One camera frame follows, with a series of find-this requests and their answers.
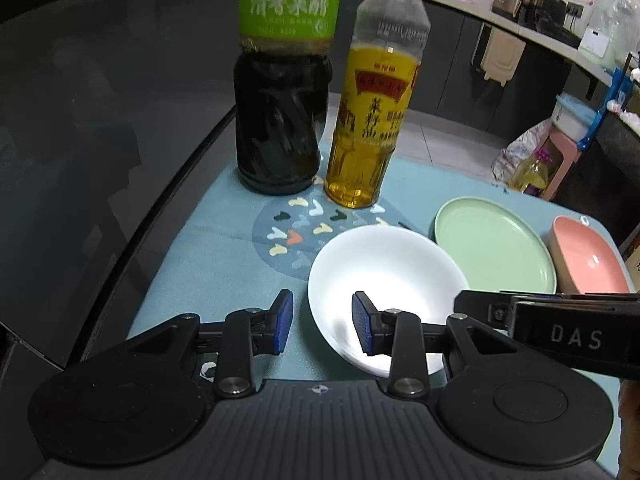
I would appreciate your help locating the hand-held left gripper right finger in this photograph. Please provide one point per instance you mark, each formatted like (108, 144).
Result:
(362, 325)

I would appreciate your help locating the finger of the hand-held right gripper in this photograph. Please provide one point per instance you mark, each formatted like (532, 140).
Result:
(480, 307)

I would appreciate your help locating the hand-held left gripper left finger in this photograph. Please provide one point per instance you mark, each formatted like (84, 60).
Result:
(282, 322)

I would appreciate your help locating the light green plate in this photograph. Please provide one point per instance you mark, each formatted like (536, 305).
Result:
(490, 250)

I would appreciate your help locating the white ceramic bowl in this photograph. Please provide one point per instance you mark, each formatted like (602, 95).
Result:
(390, 270)

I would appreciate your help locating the pink bowl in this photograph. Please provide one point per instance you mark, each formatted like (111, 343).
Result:
(585, 260)

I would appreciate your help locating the light blue patterned table mat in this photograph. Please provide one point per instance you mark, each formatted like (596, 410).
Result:
(210, 240)

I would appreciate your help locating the large oil jug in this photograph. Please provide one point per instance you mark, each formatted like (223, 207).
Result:
(534, 175)

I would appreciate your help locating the printed plastic bag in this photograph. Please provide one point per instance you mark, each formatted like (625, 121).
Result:
(510, 157)

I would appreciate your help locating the pink plastic stool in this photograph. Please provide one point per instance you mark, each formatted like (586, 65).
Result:
(562, 160)

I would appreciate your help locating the white container with blue lid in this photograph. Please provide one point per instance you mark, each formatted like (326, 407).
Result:
(572, 117)

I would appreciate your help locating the dark vinegar bottle green label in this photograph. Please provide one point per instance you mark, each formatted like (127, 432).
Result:
(277, 110)

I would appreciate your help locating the yellow cooking oil bottle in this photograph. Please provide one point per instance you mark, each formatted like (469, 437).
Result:
(370, 110)

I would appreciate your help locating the dark kitchen cabinets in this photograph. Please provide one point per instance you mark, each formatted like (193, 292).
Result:
(445, 60)

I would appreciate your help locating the beige hanging trash bin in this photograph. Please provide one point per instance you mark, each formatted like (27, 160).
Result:
(502, 57)

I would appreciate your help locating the black kitchen appliance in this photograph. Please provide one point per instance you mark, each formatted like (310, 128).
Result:
(547, 17)

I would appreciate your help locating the white kitchen countertop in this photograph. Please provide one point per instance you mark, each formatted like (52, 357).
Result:
(465, 7)

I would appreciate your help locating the silver rice cooker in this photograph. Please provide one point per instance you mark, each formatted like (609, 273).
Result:
(506, 2)

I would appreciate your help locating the white appliance under plastic cover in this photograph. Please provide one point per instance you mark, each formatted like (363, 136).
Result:
(607, 25)

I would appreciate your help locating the blue folded frame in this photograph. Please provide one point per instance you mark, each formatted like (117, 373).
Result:
(605, 105)

